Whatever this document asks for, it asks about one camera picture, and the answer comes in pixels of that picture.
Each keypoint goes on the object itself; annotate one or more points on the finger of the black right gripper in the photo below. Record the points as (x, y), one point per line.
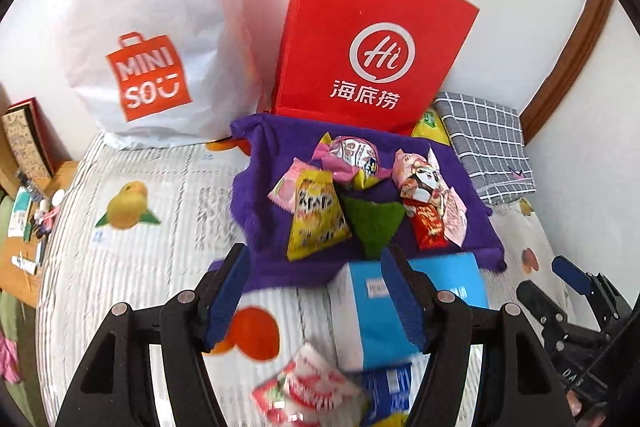
(539, 304)
(580, 281)

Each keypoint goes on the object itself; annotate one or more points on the red paper Hi bag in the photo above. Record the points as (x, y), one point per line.
(374, 64)

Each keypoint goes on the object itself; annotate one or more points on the brown wooden door frame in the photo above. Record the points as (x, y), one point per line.
(569, 65)

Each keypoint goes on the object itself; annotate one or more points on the pink panda snack packet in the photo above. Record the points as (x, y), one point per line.
(418, 177)

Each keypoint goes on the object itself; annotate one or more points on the green snack packet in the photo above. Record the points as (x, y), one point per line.
(373, 223)

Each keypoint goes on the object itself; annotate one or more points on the pale pink snack packet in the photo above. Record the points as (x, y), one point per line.
(454, 218)

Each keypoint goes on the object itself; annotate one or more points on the small pink peach packet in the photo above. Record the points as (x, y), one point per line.
(283, 194)

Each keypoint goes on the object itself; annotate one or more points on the person's right hand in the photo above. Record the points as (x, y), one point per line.
(582, 416)

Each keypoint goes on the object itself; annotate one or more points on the pink strawberry snack packet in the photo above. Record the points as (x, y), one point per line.
(307, 391)

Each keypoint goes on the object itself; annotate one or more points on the wooden side table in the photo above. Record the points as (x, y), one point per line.
(22, 285)

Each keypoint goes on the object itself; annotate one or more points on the fruit print bed sheet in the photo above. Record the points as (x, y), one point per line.
(88, 269)

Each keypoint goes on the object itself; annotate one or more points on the grey checked folded cloth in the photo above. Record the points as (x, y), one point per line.
(488, 139)

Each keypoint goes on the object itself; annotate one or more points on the yellow chip packet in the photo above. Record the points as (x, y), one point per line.
(318, 219)

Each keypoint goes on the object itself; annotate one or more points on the yellow snack bag behind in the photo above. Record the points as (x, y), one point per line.
(430, 127)

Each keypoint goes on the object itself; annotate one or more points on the white Miniso plastic bag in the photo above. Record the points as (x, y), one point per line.
(161, 73)

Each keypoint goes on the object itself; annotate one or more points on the red snack packet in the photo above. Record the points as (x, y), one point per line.
(426, 224)

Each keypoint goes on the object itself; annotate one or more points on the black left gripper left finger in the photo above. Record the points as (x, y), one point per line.
(191, 324)

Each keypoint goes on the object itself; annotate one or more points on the teal white box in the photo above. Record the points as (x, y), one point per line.
(19, 216)

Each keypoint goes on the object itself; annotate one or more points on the white tube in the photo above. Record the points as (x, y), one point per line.
(26, 265)

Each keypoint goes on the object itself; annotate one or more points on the blue white tissue pack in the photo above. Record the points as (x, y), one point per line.
(367, 331)

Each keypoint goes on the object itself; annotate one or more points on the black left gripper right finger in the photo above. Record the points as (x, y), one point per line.
(439, 324)

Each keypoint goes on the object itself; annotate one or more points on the dark blue snack packet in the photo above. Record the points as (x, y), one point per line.
(388, 392)

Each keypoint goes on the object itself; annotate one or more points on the patterned book red cover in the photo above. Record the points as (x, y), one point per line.
(28, 140)

